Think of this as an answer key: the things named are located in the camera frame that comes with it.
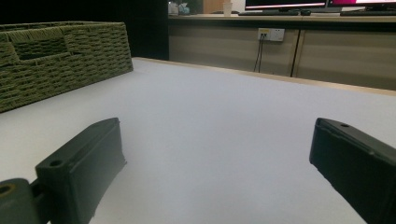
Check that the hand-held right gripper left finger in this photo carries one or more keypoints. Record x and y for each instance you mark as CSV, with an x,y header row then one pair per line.
x,y
84,161

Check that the white paper cup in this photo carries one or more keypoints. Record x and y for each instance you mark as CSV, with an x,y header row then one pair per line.
x,y
227,9

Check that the tissue box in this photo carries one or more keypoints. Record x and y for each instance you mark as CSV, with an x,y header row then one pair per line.
x,y
183,9

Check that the green woven basket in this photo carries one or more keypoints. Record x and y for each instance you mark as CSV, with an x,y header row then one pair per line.
x,y
77,62

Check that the black computer monitor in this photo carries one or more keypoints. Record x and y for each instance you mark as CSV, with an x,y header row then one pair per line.
x,y
280,3
358,2

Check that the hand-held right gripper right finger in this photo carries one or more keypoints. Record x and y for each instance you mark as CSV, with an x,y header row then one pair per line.
x,y
358,168

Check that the black computer mouse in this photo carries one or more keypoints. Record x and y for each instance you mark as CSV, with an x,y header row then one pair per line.
x,y
305,12

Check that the white wall socket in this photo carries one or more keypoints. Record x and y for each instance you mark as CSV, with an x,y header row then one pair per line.
x,y
274,34

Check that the white table mat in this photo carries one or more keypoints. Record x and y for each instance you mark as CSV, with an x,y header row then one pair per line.
x,y
218,124

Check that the black keyboard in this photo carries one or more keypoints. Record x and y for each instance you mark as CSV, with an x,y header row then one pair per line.
x,y
367,13
267,13

